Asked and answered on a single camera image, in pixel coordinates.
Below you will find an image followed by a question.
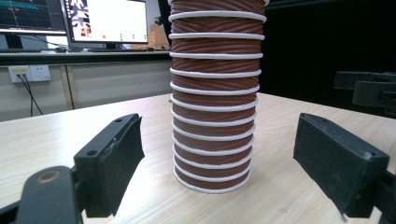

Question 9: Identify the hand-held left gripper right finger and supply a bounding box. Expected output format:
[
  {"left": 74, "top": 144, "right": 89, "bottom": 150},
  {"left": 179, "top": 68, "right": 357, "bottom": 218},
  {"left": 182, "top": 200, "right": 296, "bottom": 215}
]
[{"left": 292, "top": 112, "right": 390, "bottom": 222}]

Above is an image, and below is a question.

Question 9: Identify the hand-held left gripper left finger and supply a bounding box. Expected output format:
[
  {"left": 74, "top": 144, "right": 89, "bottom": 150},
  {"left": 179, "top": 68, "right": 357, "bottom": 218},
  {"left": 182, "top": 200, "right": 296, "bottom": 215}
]
[{"left": 73, "top": 113, "right": 146, "bottom": 218}]

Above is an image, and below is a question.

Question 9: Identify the stack of brown paper cups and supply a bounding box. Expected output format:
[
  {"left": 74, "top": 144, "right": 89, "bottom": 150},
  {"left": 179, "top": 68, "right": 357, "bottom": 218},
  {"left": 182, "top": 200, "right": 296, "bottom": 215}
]
[{"left": 167, "top": 0, "right": 268, "bottom": 195}]

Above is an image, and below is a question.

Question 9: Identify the black curtain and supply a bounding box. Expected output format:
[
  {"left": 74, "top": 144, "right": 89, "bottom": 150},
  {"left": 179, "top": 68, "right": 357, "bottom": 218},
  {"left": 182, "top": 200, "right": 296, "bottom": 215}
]
[{"left": 259, "top": 0, "right": 396, "bottom": 119}]

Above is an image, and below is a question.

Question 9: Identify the long dark desk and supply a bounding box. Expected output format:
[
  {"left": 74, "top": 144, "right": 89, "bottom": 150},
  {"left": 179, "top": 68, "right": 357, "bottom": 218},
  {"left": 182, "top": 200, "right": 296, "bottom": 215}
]
[{"left": 0, "top": 49, "right": 172, "bottom": 67}]

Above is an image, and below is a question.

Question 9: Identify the brown cardboard box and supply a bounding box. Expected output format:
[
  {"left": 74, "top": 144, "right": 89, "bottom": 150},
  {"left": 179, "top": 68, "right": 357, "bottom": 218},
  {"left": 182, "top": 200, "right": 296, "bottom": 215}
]
[{"left": 130, "top": 22, "right": 172, "bottom": 51}]

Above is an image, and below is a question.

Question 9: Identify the black keyboard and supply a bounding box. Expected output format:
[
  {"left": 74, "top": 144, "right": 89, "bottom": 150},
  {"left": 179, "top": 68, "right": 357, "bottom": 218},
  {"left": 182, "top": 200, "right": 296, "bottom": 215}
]
[{"left": 0, "top": 48, "right": 43, "bottom": 54}]

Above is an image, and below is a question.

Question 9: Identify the monitor with white screen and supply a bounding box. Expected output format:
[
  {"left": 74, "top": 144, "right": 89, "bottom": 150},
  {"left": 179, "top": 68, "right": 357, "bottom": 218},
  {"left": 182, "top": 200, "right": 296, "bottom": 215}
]
[{"left": 63, "top": 0, "right": 149, "bottom": 51}]

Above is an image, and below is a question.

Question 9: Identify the monitor with dark graph screen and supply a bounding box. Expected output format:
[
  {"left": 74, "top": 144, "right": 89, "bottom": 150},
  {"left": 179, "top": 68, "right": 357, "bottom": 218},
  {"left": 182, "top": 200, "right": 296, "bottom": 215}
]
[{"left": 0, "top": 0, "right": 68, "bottom": 35}]

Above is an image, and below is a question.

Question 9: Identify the black power cable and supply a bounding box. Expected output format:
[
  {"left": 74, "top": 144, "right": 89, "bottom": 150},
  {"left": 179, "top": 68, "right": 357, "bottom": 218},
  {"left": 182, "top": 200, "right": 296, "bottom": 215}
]
[
  {"left": 21, "top": 74, "right": 45, "bottom": 116},
  {"left": 17, "top": 74, "right": 35, "bottom": 118}
]

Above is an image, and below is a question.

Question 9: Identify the white wall socket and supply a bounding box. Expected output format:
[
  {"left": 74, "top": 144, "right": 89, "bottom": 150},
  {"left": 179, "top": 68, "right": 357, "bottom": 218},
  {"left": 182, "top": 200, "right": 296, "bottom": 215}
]
[
  {"left": 7, "top": 64, "right": 32, "bottom": 84},
  {"left": 29, "top": 64, "right": 51, "bottom": 82}
]

